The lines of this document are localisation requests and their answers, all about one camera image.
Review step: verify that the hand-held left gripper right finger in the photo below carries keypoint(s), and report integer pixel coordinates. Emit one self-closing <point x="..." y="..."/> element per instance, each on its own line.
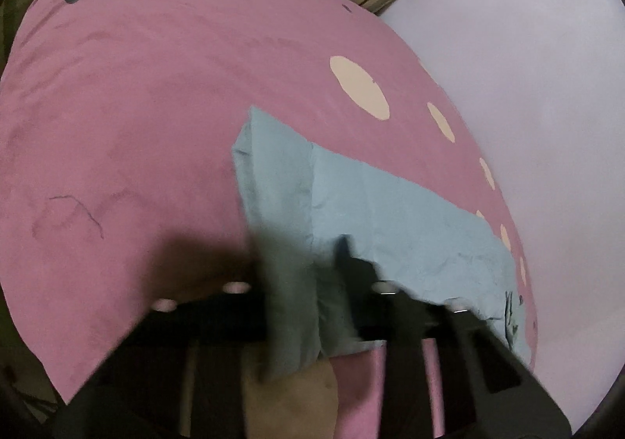
<point x="359" y="268"/>

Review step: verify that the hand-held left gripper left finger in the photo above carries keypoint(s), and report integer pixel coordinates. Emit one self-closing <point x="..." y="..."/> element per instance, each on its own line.
<point x="229" y="322"/>

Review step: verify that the light blue puffer jacket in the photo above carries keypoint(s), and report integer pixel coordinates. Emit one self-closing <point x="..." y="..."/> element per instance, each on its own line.
<point x="390" y="219"/>

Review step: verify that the pink dotted bed sheet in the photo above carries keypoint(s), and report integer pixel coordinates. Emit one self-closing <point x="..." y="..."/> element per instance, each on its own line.
<point x="146" y="126"/>

